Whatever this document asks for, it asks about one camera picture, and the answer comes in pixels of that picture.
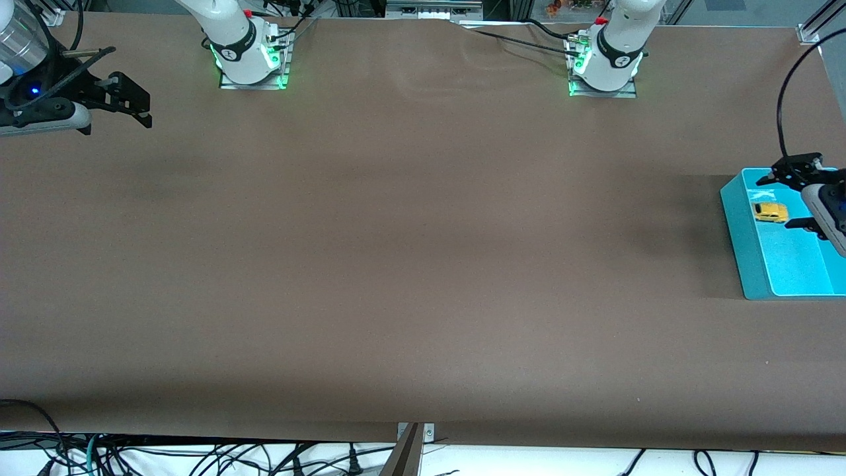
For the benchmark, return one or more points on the brown table cover sheet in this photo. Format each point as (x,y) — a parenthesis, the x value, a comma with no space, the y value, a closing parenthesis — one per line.
(423,297)

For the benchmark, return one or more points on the yellow beetle toy car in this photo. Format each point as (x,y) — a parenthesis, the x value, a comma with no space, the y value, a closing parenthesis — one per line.
(770,212)

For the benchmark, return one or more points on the teal plastic storage bin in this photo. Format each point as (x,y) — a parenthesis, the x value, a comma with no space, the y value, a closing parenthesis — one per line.
(780,264)

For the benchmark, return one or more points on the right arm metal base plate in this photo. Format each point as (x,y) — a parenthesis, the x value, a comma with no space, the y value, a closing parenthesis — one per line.
(285,66)

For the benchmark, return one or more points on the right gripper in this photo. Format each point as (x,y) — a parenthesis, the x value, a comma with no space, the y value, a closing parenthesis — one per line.
(74,84)

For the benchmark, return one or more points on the small metal table bracket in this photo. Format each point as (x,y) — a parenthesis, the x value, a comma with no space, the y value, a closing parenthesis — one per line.
(429,433)

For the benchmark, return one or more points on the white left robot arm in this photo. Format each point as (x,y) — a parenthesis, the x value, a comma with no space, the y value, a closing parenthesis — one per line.
(618,46)

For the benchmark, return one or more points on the metal table corner bracket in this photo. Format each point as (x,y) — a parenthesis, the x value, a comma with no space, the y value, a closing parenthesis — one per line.
(53,16)
(809,33)

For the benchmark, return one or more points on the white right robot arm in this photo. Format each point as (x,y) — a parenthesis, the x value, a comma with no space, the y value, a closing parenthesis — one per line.
(234,39)

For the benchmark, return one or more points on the grey metal equipment box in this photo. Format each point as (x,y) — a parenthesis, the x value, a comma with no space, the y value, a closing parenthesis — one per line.
(433,10)

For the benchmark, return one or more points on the grey metal beam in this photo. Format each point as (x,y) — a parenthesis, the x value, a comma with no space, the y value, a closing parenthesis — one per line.
(403,459)

